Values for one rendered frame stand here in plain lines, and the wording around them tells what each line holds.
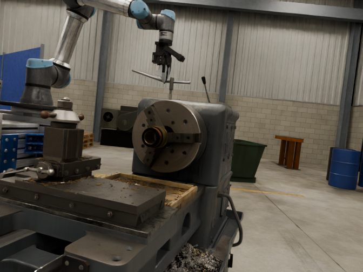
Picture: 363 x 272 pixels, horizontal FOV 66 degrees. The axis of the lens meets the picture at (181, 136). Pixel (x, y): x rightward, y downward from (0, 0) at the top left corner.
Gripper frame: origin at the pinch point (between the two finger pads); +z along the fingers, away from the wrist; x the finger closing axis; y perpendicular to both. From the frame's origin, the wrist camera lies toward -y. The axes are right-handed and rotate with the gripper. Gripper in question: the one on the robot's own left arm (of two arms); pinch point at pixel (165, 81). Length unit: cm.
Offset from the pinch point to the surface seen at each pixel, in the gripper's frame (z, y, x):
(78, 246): 45, -24, 91
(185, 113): 16.5, -20.0, 23.5
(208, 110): 13.6, -25.9, 7.6
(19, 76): -41, 472, -322
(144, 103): 13.0, 7.1, 7.4
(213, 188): 49, -32, 8
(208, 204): 57, -31, 8
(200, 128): 22.1, -26.9, 22.6
